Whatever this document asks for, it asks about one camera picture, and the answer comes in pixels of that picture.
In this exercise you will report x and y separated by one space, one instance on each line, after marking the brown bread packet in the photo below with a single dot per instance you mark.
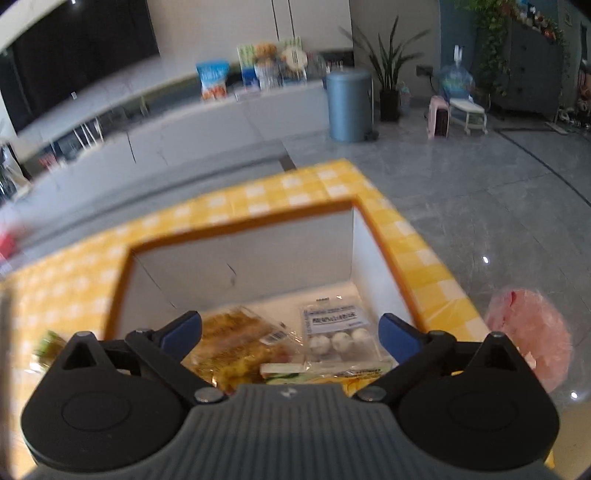
240 341

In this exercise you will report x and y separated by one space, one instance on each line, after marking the white router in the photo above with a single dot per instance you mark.
88 134

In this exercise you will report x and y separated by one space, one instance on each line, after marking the blue tissue pack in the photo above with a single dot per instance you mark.
250 77

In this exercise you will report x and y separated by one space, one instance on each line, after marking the white set-top box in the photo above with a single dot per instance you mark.
248 93

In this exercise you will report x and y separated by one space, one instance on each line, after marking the potted plant in black pot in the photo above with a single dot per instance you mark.
390 106

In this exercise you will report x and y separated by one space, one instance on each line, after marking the white marble tv console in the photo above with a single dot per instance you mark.
207 124

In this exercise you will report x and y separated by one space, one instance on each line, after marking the large blue snack bag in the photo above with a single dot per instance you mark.
212 81

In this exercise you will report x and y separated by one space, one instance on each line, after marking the pink space heater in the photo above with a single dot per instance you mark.
437 120

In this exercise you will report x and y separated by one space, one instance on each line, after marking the blue-grey trash can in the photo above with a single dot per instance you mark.
348 106

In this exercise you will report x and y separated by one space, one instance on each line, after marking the row of shoes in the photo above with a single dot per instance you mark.
575 113

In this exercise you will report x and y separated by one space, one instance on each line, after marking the white rolling stool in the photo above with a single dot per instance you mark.
468 108

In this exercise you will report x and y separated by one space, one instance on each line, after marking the teddy bear in white wrap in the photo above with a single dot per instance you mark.
267 60

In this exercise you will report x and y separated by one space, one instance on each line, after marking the bamboo print picture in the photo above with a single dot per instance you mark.
244 53

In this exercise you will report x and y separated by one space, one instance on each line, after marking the grey dresser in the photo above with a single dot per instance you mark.
531 69

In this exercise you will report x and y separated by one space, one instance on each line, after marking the clear packet of white eggs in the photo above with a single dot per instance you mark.
337 323

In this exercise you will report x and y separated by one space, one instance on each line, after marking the orange cardboard box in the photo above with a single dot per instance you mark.
207 272

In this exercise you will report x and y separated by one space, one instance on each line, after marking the green white snack packet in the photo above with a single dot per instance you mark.
48 346

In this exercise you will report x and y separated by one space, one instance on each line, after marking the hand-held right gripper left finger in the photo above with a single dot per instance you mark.
182 334

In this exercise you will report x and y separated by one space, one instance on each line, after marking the pink fluffy cushion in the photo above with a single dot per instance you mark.
531 332

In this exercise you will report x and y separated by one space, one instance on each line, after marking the round paper fan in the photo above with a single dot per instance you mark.
294 60

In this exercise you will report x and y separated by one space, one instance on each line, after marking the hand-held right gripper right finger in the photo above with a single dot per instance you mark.
399 334

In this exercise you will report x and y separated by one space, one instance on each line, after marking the trailing pothos plant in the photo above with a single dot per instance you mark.
489 46

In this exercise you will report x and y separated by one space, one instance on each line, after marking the wall outlet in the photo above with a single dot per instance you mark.
425 70

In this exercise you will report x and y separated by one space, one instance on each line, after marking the small red object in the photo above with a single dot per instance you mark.
9 244

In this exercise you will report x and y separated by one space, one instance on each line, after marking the water jug with pump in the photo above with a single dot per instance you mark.
455 81

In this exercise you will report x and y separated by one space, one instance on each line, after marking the yellow checkered tablecloth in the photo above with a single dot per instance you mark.
406 240

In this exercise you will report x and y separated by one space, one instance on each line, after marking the black television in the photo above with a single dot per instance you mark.
69 60

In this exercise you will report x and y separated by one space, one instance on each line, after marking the row of small ornaments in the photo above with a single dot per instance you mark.
538 18

